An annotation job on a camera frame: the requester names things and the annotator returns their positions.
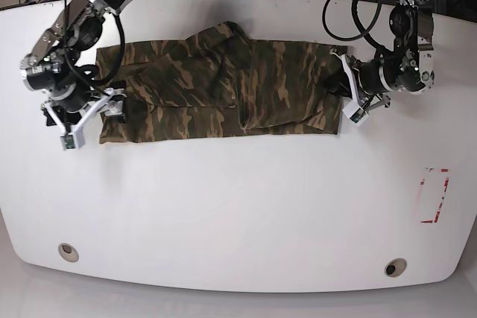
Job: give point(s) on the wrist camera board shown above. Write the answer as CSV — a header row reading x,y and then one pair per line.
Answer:
x,y
72,141
355,113

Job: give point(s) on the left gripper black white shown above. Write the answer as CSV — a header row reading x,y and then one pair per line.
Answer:
x,y
363,83

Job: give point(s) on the red tape rectangle marking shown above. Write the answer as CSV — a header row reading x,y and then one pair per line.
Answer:
x,y
434,186

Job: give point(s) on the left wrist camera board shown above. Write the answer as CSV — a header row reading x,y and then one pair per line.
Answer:
x,y
355,113

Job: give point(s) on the right table cable grommet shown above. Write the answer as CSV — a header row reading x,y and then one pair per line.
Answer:
x,y
396,267

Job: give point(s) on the left table cable grommet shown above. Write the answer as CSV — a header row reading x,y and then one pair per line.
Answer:
x,y
68,253

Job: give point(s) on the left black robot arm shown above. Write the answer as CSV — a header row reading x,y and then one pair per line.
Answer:
x,y
407,67

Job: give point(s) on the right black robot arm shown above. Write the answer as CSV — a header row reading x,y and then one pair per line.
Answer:
x,y
52,64

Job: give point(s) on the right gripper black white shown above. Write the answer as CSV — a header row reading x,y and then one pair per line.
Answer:
x,y
70,109

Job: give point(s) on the table cable grommet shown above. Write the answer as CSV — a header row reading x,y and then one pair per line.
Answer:
x,y
396,267
68,253

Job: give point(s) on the camouflage t-shirt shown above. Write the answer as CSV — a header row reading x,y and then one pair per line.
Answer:
x,y
221,83

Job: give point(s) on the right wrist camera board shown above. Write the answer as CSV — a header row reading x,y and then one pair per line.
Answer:
x,y
72,141

